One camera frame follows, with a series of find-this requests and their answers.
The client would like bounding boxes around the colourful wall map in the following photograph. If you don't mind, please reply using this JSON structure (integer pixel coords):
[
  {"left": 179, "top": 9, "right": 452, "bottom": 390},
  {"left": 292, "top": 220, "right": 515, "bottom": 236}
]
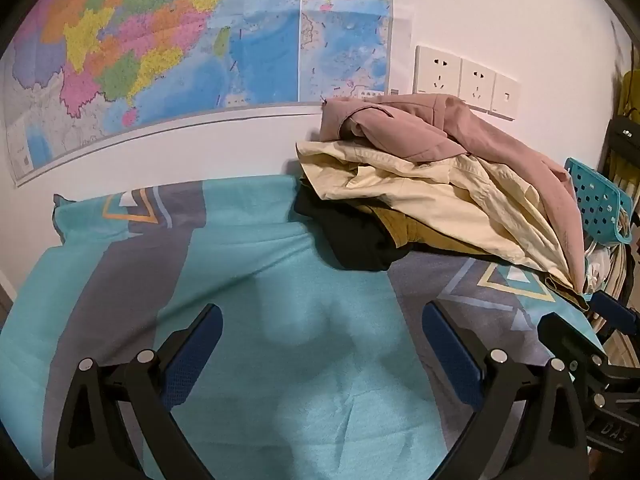
[{"left": 0, "top": 0, "right": 396, "bottom": 188}]

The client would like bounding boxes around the white wall socket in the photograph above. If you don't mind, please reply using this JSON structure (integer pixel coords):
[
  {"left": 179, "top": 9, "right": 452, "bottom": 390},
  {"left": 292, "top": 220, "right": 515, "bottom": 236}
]
[
  {"left": 459, "top": 58, "right": 497, "bottom": 111},
  {"left": 414, "top": 45, "right": 462, "bottom": 103}
]

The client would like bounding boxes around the black garment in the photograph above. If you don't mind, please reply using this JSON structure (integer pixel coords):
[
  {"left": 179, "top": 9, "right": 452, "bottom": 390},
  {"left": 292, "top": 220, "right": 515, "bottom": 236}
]
[{"left": 292, "top": 177, "right": 416, "bottom": 273}]

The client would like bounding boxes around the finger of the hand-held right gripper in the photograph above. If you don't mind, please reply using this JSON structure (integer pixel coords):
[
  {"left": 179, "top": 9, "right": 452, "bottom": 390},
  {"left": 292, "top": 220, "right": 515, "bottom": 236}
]
[
  {"left": 537, "top": 312, "right": 623, "bottom": 386},
  {"left": 590, "top": 291, "right": 640, "bottom": 336}
]

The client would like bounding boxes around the white wall switch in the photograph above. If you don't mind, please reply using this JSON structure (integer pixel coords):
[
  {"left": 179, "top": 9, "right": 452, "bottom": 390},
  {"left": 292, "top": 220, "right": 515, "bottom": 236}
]
[{"left": 490, "top": 73, "right": 521, "bottom": 121}]

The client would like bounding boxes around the black bag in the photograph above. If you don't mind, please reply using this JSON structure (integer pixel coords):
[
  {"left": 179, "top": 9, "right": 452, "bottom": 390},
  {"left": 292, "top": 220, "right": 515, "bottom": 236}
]
[{"left": 597, "top": 115, "right": 640, "bottom": 186}]

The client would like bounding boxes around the cream yellow jacket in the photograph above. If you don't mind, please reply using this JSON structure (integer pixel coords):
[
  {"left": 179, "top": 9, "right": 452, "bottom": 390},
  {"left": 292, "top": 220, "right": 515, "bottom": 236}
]
[{"left": 296, "top": 140, "right": 576, "bottom": 291}]

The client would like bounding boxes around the teal and grey patterned bedsheet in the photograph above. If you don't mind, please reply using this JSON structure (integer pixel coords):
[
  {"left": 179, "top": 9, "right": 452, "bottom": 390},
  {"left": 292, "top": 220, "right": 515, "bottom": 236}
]
[{"left": 0, "top": 175, "right": 608, "bottom": 480}]

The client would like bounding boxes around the pink zip jacket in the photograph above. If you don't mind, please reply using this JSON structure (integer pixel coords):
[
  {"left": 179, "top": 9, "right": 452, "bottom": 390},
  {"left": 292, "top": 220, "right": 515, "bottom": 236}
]
[{"left": 320, "top": 92, "right": 586, "bottom": 296}]

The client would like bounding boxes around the teal perforated plastic basket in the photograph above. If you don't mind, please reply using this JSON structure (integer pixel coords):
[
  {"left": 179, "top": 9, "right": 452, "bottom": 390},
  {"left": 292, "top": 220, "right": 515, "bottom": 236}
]
[{"left": 564, "top": 157, "right": 632, "bottom": 246}]

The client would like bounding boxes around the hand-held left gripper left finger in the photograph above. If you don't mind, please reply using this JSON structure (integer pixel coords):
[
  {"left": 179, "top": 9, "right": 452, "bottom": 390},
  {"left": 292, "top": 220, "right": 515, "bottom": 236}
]
[{"left": 54, "top": 304, "right": 223, "bottom": 480}]

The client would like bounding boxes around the mustard yellow garment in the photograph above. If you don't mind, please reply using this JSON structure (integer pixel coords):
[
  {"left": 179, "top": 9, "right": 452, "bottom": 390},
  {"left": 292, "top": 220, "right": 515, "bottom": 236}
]
[{"left": 370, "top": 204, "right": 593, "bottom": 311}]

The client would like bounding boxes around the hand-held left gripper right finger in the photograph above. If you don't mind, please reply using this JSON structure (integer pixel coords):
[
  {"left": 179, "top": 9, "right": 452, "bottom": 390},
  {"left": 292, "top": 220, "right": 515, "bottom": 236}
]
[{"left": 422, "top": 302, "right": 588, "bottom": 480}]

